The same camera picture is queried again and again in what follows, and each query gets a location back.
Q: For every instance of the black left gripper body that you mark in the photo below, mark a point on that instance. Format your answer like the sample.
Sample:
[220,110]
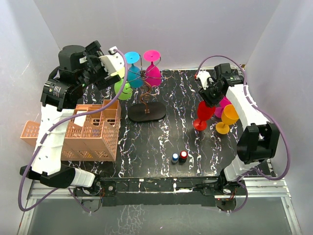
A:
[95,71]

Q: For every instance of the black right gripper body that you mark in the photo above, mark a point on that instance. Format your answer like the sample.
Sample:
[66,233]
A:
[211,94]

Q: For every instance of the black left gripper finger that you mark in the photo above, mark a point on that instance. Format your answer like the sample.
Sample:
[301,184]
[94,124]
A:
[94,48]
[105,82]

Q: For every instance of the red plastic wine glass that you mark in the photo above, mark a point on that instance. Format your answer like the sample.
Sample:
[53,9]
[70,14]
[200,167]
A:
[204,113]

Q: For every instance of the green plastic wine glass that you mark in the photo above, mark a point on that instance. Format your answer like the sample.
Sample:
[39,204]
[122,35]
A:
[127,91]

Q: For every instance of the blue plastic wine glass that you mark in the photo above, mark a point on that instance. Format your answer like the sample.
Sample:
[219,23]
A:
[133,78]

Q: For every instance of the magenta plastic wine glass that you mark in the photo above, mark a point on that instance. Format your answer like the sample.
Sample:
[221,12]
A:
[153,72]

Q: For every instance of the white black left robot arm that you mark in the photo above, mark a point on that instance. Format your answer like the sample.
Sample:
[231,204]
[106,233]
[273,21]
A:
[78,68]

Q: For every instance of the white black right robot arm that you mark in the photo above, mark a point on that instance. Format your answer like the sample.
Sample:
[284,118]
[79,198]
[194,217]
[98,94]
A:
[259,139]

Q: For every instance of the orange plastic wine glass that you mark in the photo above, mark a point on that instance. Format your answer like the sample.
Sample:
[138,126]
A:
[229,117]

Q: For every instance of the metal wine glass rack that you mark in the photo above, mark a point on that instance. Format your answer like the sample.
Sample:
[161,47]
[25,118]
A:
[146,110]

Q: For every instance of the peach plastic basket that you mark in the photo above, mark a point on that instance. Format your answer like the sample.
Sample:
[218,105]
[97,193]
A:
[93,137]

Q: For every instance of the red capped small bottle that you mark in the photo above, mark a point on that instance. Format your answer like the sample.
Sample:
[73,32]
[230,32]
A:
[183,157]

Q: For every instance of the blue capped small bottle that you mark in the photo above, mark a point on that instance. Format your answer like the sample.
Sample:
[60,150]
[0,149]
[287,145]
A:
[175,158]

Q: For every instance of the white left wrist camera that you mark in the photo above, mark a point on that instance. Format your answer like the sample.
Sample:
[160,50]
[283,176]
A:
[113,63]

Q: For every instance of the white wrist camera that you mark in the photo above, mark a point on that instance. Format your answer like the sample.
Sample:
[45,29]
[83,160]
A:
[113,63]
[205,78]

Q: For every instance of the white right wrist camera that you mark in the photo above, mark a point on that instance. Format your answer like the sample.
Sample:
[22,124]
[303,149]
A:
[205,78]

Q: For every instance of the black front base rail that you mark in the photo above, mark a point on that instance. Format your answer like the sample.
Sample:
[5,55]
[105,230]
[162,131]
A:
[204,191]

